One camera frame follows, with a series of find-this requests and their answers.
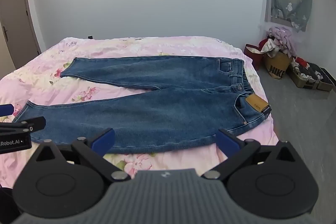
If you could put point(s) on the red cloth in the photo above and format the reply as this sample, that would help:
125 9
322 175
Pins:
302 61

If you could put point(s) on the red bag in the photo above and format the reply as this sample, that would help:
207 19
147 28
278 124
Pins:
252 56

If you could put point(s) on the pink floral blanket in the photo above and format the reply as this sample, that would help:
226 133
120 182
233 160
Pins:
131 47

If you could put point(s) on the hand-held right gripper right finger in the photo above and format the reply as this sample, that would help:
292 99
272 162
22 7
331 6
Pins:
225 142

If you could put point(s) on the brown cardboard hang tag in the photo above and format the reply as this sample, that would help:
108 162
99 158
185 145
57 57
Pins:
256 103

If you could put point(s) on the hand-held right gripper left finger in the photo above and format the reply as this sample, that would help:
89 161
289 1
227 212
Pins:
103 138

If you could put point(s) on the grey-brown door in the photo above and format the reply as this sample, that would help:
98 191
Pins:
15 29

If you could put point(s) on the pile of mixed clothes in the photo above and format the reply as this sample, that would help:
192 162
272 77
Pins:
281 37

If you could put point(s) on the blue denim pants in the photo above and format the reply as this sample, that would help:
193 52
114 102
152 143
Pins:
157 108

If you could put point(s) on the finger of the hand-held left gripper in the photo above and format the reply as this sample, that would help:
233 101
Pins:
32 123
5 110

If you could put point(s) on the open olive suitcase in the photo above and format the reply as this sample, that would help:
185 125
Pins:
315 79

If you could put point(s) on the brown paper bag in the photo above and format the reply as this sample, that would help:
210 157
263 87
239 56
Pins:
277 66

